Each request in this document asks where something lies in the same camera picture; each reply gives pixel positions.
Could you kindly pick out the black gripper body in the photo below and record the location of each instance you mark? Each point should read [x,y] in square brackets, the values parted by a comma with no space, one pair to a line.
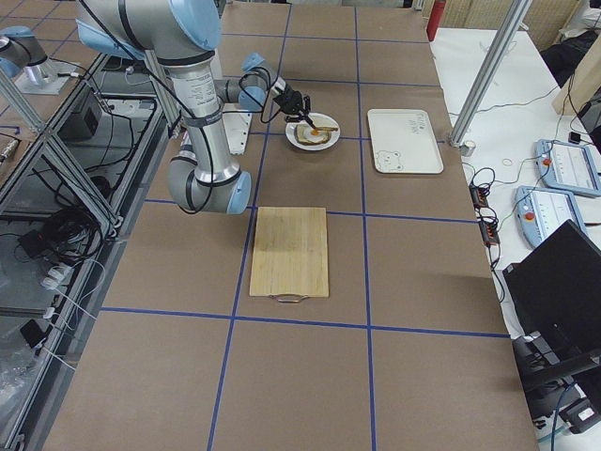
[289,101]

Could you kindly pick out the bread slice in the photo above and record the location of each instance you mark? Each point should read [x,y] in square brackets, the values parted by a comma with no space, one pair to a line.
[322,124]
[300,128]

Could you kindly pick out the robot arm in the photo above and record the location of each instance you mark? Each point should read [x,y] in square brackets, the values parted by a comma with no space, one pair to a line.
[184,36]
[26,63]

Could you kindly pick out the fried egg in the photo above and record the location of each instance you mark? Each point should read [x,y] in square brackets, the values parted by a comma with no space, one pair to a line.
[310,135]

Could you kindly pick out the cream bear tray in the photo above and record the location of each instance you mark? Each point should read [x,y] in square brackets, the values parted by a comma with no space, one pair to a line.
[403,142]

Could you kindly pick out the wooden cutting board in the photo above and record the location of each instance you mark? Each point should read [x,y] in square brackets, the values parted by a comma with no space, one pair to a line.
[290,261]

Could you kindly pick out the small metal cylinder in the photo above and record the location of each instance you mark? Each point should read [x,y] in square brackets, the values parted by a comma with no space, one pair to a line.
[467,148]

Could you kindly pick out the red cylinder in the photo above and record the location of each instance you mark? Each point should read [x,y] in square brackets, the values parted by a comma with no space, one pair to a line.
[434,19]

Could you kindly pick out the near blue teach pendant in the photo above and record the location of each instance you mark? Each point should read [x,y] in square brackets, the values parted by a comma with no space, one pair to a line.
[541,211]

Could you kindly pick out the blue teach pendant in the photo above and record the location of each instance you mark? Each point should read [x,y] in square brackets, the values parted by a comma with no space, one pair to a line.
[567,166]
[541,211]

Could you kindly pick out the far blue teach pendant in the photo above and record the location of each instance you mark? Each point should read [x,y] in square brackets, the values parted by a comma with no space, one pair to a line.
[567,166]

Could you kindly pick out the black laptop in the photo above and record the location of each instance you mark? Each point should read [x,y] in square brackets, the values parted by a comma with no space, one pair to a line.
[556,290]

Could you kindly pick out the white camera stand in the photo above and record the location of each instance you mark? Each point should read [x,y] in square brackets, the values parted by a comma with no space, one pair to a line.
[237,126]

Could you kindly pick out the aluminium frame post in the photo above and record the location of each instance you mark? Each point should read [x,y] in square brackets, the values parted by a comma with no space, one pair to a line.
[499,45]

